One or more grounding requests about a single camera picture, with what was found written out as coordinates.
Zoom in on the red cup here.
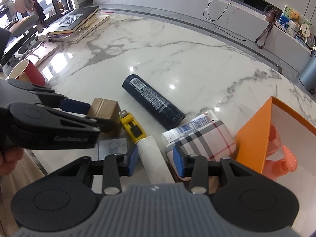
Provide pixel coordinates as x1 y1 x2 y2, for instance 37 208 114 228
8 59 46 87

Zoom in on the white lotion tube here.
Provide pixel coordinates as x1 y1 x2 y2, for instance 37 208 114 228
162 110 224 144

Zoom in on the white paper roll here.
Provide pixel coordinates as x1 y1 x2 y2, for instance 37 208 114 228
137 136 176 184

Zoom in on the grey trash can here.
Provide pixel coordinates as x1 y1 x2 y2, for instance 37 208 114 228
298 53 316 90

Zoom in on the cream hardcover book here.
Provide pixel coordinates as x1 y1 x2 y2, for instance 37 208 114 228
49 13 110 37

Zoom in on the light wooden stick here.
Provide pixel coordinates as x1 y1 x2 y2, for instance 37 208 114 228
18 71 34 82

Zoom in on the dark blue bottle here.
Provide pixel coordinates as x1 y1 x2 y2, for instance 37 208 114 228
122 74 186 130

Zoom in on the person's left hand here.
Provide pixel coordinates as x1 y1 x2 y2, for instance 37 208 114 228
0 148 23 177

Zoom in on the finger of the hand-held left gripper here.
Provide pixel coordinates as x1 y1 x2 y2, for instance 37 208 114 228
6 78 91 115
43 104 114 133

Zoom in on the grey chair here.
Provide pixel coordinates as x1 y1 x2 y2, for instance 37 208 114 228
10 13 40 41

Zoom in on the stack of books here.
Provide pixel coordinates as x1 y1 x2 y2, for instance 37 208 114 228
38 17 110 44

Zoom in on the orange cardboard box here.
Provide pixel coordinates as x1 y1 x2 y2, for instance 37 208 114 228
233 96 316 203

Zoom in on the plaid fabric case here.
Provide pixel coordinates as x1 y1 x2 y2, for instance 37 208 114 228
165 120 237 179

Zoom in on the white marble bench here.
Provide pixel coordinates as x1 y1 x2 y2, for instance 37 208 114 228
90 0 313 74

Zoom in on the beige pleated cloth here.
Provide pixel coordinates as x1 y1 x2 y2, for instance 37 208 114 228
0 150 48 203

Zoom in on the pink plastic item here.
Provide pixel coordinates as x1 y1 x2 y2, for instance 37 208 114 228
263 125 299 181

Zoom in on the black hardcover book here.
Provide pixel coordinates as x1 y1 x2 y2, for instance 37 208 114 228
48 6 100 34

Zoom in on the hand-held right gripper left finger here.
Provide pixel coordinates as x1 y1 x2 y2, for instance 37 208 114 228
62 145 138 195

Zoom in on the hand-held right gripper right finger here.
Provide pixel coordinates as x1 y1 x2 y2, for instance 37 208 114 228
173 144 257 195

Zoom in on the pink wooden board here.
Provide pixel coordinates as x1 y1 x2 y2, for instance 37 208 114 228
25 41 60 67

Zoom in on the colourful picture card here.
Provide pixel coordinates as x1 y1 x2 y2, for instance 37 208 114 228
279 4 309 30

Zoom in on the black cable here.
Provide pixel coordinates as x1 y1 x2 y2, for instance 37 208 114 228
202 0 247 41

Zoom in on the printed brown card box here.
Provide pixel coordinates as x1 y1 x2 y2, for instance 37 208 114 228
86 98 128 161

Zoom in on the yellow utility knife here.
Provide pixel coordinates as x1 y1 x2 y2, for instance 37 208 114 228
118 110 147 144

